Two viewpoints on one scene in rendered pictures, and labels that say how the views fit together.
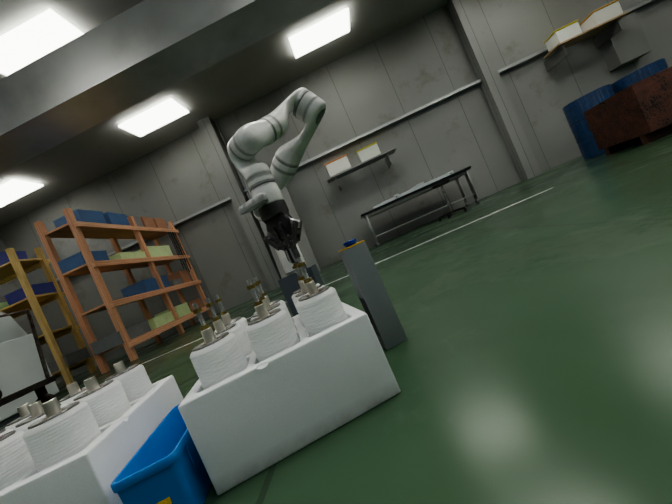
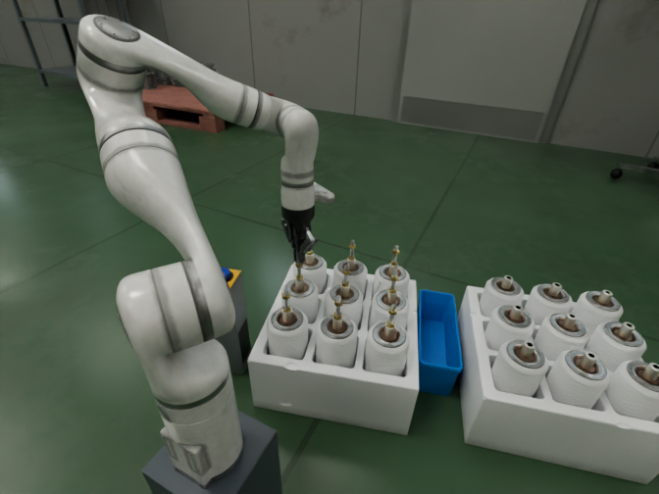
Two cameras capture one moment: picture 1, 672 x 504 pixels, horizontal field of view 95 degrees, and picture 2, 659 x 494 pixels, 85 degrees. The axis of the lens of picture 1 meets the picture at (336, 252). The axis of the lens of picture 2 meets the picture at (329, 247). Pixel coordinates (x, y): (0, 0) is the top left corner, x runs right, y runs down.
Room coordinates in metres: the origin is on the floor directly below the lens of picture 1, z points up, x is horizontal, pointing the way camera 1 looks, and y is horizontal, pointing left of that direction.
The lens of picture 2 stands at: (1.46, 0.43, 0.86)
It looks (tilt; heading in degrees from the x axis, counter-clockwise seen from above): 33 degrees down; 201
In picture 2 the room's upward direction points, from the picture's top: 2 degrees clockwise
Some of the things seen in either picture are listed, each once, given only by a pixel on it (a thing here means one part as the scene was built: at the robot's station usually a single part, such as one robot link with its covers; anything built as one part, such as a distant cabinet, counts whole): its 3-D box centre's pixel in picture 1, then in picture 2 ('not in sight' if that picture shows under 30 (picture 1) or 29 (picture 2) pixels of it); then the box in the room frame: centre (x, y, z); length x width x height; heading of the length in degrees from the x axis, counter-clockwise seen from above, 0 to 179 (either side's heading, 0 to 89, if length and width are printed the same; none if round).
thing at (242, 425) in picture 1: (292, 368); (341, 337); (0.78, 0.22, 0.09); 0.39 x 0.39 x 0.18; 11
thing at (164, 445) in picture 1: (184, 451); (434, 339); (0.65, 0.47, 0.06); 0.30 x 0.11 x 0.12; 10
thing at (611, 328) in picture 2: not in sight; (623, 334); (0.66, 0.86, 0.25); 0.08 x 0.08 x 0.01
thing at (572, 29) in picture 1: (562, 37); not in sight; (6.27, -5.96, 2.37); 0.48 x 0.40 x 0.27; 85
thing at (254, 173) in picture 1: (249, 161); (298, 147); (0.81, 0.11, 0.62); 0.09 x 0.07 x 0.15; 45
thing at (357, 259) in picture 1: (372, 294); (229, 324); (0.91, -0.05, 0.16); 0.07 x 0.07 x 0.31; 11
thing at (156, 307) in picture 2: not in sight; (178, 334); (1.25, 0.18, 0.54); 0.09 x 0.09 x 0.17; 51
